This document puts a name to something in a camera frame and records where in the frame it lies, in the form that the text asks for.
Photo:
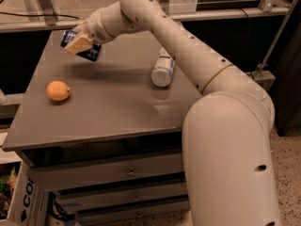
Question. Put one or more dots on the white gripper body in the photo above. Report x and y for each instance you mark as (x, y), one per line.
(94, 29)

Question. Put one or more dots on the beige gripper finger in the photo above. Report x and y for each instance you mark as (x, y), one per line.
(82, 27)
(77, 43)

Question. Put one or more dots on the blue pepsi can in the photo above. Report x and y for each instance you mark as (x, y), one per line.
(92, 54)

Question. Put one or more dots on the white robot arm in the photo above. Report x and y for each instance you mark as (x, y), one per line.
(226, 133)

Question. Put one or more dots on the orange fruit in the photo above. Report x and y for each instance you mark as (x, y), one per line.
(58, 91)

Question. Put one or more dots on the clear plastic water bottle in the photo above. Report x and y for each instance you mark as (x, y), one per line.
(162, 72)

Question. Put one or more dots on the grey drawer cabinet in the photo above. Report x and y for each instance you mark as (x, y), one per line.
(113, 112)

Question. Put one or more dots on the top grey drawer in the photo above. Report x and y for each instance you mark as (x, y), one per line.
(93, 173)

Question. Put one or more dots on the grey drawer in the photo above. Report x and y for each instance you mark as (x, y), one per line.
(97, 199)
(93, 173)
(132, 211)

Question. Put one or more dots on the middle grey drawer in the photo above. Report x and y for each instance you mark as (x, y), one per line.
(97, 199)

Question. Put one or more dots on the white cardboard box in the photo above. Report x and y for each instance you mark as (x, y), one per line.
(28, 206)

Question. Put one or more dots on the bottom grey drawer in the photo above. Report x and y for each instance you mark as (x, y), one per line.
(132, 211)

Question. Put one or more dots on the metal rail frame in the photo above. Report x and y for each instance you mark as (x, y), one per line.
(34, 15)

